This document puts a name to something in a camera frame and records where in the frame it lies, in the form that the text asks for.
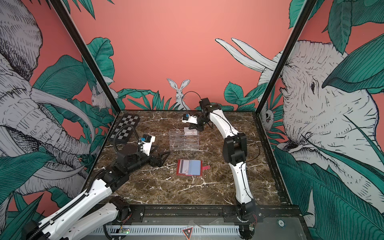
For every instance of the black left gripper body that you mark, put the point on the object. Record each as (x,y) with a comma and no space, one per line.
(153,162)

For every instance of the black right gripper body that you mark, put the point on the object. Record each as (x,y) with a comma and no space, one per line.
(201,120)

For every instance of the clear acrylic card display rack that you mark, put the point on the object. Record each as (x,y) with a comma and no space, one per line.
(179,142)

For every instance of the red leather card holder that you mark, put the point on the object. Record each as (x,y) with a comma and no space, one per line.
(196,168)

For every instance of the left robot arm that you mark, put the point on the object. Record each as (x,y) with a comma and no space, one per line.
(74,221)

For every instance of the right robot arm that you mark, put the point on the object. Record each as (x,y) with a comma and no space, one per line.
(235,153)

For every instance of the magnetic stripe card in holder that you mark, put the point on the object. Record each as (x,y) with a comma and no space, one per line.
(183,167)

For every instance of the folded black chess board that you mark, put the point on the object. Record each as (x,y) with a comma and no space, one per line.
(124,136)

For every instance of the red warning triangle sticker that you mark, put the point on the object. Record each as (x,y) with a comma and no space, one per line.
(188,233)

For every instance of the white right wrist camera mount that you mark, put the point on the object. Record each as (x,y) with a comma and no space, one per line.
(191,119)

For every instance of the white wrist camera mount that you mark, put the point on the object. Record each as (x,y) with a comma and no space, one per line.
(191,119)
(145,144)

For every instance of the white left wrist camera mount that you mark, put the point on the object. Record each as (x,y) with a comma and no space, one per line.
(145,144)

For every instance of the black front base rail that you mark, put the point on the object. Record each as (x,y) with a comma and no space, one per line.
(228,213)

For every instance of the black corner frame post right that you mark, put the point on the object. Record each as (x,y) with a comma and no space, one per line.
(296,32)

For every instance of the black corner frame post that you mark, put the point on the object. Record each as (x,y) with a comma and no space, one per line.
(296,32)
(71,28)

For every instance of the black corner frame post left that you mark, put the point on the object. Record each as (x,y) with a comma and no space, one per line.
(71,28)

